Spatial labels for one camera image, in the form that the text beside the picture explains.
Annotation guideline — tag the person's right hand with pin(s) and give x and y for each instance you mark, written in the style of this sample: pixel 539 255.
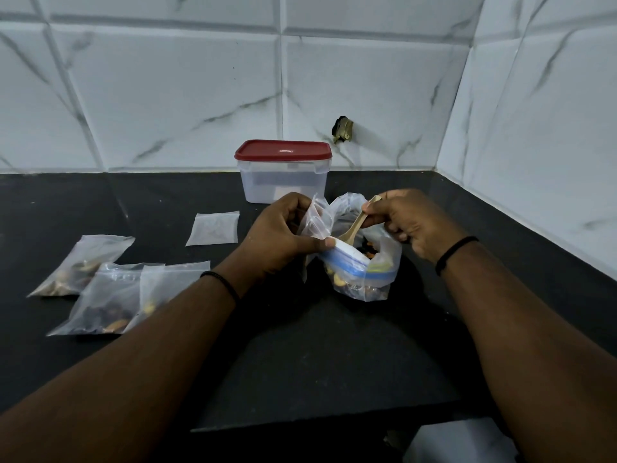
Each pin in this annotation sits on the person's right hand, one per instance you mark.
pixel 422 226

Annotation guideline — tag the person's left hand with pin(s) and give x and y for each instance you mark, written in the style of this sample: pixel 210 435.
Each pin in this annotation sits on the person's left hand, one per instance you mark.
pixel 270 238

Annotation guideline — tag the person's right thumb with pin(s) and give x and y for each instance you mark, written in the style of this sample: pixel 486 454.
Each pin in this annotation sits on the person's right thumb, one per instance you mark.
pixel 378 219

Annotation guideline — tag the person's left thumb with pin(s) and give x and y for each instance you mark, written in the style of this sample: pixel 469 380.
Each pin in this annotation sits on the person's left thumb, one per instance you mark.
pixel 311 245

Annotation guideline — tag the wooden spoon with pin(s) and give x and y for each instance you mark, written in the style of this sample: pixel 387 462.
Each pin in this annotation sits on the wooden spoon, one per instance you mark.
pixel 355 227

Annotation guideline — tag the small clear zip bag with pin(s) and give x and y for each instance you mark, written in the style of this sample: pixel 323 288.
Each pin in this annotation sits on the small clear zip bag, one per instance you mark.
pixel 314 220

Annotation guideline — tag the person's left forearm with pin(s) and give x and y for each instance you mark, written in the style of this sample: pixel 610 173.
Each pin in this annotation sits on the person's left forearm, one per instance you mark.
pixel 135 371

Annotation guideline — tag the person's right forearm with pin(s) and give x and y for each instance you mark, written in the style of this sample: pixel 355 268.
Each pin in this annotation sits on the person's right forearm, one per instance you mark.
pixel 530 361

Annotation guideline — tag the mixed nuts and dried fruit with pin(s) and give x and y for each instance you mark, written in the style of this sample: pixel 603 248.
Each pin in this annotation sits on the mixed nuts and dried fruit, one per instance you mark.
pixel 370 249

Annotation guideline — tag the large blue-seal zip bag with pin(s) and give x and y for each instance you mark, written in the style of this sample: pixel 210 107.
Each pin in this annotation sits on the large blue-seal zip bag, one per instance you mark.
pixel 359 272

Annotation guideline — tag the translucent plastic container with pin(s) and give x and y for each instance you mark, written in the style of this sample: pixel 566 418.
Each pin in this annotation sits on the translucent plastic container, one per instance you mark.
pixel 282 184

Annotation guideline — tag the black right wristband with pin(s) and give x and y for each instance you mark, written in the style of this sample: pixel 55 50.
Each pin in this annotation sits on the black right wristband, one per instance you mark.
pixel 455 253

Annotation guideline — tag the black wristband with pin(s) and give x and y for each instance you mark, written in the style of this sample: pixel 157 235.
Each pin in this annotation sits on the black wristband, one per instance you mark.
pixel 222 283
pixel 455 253

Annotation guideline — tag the black left wristband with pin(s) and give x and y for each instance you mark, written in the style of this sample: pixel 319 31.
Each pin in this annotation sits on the black left wristband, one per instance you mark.
pixel 222 283

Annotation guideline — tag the red container lid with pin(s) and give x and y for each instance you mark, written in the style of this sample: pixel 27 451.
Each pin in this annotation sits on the red container lid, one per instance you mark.
pixel 283 150

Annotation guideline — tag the small flat empty clear bag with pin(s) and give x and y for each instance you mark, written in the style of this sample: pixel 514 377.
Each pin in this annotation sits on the small flat empty clear bag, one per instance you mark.
pixel 213 229

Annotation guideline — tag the small clear bag of nuts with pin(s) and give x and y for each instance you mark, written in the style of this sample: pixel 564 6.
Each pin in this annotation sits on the small clear bag of nuts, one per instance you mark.
pixel 166 283
pixel 102 301
pixel 82 265

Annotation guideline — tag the brass wall fixture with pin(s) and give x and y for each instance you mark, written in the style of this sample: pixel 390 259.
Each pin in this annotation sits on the brass wall fixture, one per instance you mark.
pixel 342 129

